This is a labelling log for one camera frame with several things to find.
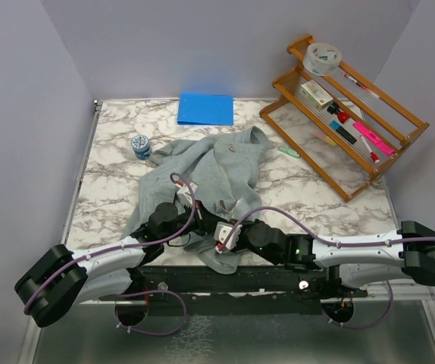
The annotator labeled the red pen on top shelf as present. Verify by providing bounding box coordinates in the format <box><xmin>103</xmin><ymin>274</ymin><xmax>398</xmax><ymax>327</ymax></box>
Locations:
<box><xmin>341</xmin><ymin>71</ymin><xmax>380</xmax><ymax>99</ymax></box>

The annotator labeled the red white marker pen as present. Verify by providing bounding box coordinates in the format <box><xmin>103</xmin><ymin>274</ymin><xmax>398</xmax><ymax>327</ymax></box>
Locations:
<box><xmin>360</xmin><ymin>135</ymin><xmax>380</xmax><ymax>164</ymax></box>

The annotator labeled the mint green eraser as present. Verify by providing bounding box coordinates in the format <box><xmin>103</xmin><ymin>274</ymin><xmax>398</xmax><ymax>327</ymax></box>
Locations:
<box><xmin>278</xmin><ymin>146</ymin><xmax>300</xmax><ymax>158</ymax></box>

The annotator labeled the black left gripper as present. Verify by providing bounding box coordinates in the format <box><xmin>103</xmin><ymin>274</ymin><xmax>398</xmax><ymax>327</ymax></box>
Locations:
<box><xmin>161</xmin><ymin>199</ymin><xmax>227</xmax><ymax>243</ymax></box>

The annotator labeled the yellow highlighter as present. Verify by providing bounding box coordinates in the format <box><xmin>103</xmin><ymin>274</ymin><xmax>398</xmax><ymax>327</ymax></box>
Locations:
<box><xmin>325</xmin><ymin>136</ymin><xmax>336</xmax><ymax>146</ymax></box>

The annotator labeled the blue paper sheet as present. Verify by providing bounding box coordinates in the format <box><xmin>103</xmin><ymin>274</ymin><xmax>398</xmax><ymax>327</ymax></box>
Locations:
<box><xmin>177</xmin><ymin>93</ymin><xmax>233</xmax><ymax>126</ymax></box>

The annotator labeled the wooden two-tier rack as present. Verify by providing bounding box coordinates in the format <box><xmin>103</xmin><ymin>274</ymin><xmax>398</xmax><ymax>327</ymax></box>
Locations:
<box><xmin>260</xmin><ymin>35</ymin><xmax>429</xmax><ymax>202</ymax></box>

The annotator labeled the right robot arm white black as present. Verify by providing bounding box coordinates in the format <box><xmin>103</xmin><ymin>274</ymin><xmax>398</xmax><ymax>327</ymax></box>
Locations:
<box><xmin>234</xmin><ymin>220</ymin><xmax>435</xmax><ymax>297</ymax></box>

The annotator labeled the blue patterned round container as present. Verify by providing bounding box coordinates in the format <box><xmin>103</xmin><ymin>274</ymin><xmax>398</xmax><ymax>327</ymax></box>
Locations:
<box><xmin>131</xmin><ymin>135</ymin><xmax>152</xmax><ymax>160</ymax></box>

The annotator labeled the clear tape roll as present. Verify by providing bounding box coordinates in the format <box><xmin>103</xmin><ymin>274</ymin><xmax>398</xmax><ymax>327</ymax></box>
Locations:
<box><xmin>303</xmin><ymin>42</ymin><xmax>343</xmax><ymax>77</ymax></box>

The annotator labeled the aluminium frame rail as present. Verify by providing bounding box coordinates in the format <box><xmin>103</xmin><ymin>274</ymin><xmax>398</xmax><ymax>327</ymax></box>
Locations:
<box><xmin>20</xmin><ymin>281</ymin><xmax>435</xmax><ymax>363</ymax></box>

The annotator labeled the blue black highlighter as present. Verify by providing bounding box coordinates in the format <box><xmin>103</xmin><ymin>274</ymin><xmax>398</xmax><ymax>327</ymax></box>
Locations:
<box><xmin>330</xmin><ymin>121</ymin><xmax>357</xmax><ymax>145</ymax></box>

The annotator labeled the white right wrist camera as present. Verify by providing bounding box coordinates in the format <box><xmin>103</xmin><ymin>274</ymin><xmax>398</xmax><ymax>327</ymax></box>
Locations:
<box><xmin>214</xmin><ymin>222</ymin><xmax>242</xmax><ymax>254</ymax></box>

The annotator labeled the grey zip-up jacket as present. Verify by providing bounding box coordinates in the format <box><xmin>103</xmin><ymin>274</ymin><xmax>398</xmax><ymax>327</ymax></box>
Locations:
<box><xmin>120</xmin><ymin>126</ymin><xmax>275</xmax><ymax>275</ymax></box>

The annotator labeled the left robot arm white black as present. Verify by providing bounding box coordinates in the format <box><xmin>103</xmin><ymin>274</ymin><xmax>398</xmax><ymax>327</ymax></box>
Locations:
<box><xmin>14</xmin><ymin>202</ymin><xmax>233</xmax><ymax>328</ymax></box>

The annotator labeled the pink highlighter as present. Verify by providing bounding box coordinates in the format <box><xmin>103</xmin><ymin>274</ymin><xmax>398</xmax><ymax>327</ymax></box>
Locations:
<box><xmin>353</xmin><ymin>121</ymin><xmax>395</xmax><ymax>156</ymax></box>

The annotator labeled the white green small box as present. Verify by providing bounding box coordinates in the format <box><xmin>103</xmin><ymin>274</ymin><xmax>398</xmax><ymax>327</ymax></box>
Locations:
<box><xmin>299</xmin><ymin>80</ymin><xmax>333</xmax><ymax>111</ymax></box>

